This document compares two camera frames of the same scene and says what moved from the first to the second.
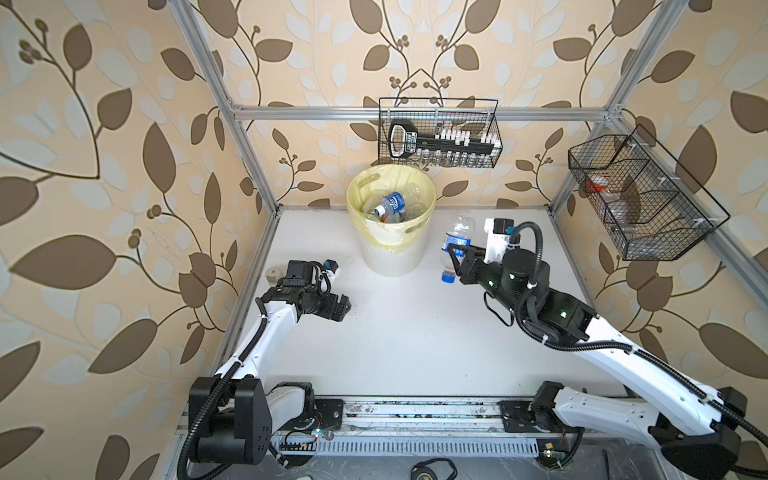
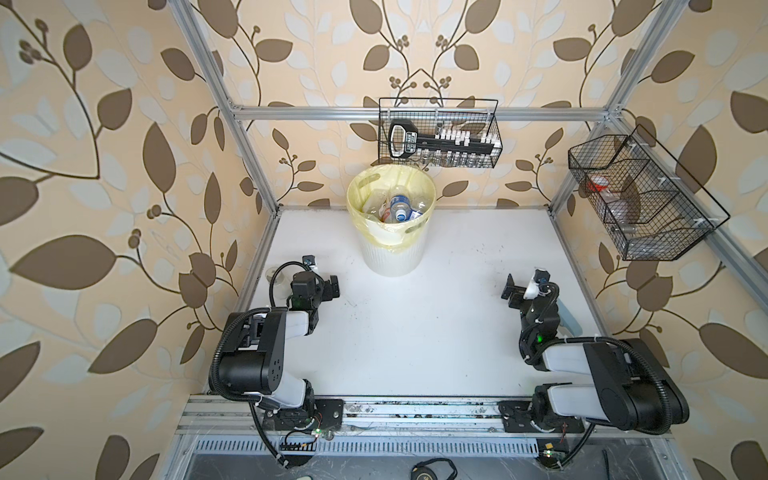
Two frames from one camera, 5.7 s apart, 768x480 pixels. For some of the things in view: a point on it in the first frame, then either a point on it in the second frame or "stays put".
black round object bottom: x=423 y=472 stays put
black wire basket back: x=440 y=132 stays put
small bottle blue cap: x=458 y=236 → x=400 y=207
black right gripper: x=470 y=269 → x=518 y=294
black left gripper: x=326 y=312 → x=333 y=287
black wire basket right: x=649 y=207 stays put
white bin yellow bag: x=391 y=205 stays put
